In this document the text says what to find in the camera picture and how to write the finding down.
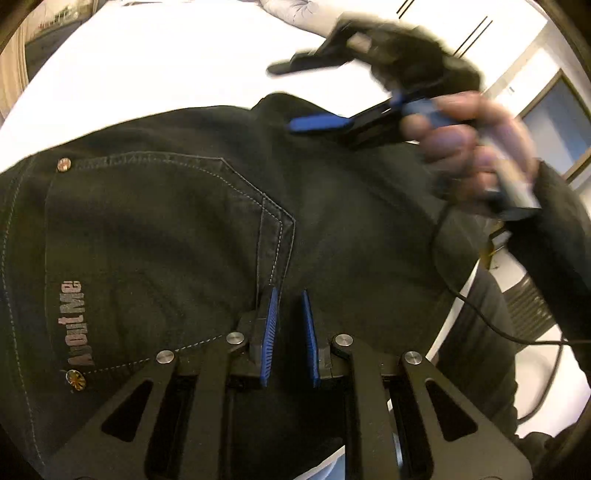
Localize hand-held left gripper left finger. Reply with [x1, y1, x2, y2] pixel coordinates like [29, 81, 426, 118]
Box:
[44, 286, 282, 480]

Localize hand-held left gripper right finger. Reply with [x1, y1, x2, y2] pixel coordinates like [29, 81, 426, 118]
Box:
[301, 290, 534, 480]

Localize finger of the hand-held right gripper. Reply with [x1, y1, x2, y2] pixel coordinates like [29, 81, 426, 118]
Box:
[288, 95, 406, 149]
[267, 22, 370, 77]

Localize black denim pants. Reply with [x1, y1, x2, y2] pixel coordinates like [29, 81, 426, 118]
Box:
[0, 92, 483, 480]

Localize person's right forearm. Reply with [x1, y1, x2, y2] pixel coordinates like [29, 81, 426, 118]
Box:
[508, 161, 591, 344]

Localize person's right hand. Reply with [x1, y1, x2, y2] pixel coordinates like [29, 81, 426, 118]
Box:
[401, 91, 539, 205]

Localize white wardrobe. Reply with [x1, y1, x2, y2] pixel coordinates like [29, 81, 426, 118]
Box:
[369, 0, 575, 104]

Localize bed with white sheet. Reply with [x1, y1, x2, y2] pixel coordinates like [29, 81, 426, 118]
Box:
[0, 0, 483, 365]

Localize grey framed window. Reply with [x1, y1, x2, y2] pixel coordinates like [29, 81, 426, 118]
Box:
[519, 69, 591, 182]

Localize person's dark trouser leg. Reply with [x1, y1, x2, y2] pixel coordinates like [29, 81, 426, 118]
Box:
[436, 265, 519, 439]

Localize dark ribbed bin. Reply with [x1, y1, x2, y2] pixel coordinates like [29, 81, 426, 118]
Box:
[503, 276, 560, 343]

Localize thin black cable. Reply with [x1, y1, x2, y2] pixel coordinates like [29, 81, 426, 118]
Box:
[431, 203, 591, 423]

